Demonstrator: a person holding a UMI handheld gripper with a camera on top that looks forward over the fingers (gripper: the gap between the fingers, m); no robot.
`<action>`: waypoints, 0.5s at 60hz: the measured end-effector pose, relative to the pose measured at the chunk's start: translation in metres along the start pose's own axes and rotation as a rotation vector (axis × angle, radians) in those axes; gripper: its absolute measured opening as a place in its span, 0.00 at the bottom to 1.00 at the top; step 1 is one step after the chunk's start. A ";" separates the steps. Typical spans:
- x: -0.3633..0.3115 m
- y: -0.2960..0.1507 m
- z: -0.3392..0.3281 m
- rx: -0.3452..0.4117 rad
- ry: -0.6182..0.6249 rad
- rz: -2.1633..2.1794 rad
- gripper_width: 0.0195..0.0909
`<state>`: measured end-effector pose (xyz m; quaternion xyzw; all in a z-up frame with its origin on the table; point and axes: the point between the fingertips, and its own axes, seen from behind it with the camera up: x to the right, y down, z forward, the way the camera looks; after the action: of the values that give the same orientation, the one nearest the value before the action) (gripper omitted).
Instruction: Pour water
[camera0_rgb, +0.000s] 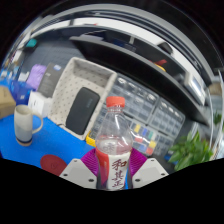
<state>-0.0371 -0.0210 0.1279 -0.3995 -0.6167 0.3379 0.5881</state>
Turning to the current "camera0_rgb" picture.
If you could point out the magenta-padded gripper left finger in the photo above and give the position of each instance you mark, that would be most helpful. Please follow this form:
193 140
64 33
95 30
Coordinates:
78 170

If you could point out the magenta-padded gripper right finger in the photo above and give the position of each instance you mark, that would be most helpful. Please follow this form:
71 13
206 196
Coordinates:
150 170

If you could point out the clear red-capped drink bottle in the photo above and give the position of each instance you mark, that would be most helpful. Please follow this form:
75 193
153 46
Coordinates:
113 143

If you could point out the flat round red coaster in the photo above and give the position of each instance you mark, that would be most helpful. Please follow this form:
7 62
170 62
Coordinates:
51 164

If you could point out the clear box with coloured parts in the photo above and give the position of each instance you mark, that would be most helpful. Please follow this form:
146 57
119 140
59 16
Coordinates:
145 138

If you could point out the yellow multimeter with red leads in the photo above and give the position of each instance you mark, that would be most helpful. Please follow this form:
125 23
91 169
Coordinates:
90 140

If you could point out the green potted plant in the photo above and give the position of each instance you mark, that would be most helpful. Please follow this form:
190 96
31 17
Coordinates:
190 151

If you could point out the black rectangular case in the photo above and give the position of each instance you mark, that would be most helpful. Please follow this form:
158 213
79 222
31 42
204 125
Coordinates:
82 110

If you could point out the cream and grey mug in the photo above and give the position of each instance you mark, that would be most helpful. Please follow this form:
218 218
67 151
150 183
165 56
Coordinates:
23 125

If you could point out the white dotted storage bin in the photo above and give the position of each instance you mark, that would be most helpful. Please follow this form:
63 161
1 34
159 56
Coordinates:
71 86

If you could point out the white shelf unit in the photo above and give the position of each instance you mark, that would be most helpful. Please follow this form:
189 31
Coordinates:
218 116

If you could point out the dark grey flat box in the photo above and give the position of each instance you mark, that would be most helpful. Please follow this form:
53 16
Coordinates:
50 80

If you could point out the blue cardboard box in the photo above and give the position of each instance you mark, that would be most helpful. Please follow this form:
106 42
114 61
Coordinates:
20 91

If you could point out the brown cardboard box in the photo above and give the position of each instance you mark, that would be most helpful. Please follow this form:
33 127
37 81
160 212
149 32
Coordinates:
6 101

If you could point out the purple plastic bag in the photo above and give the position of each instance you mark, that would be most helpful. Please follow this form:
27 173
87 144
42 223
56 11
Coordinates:
36 76

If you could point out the black wall shelf unit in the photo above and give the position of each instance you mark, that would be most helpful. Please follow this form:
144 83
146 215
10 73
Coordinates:
140 63

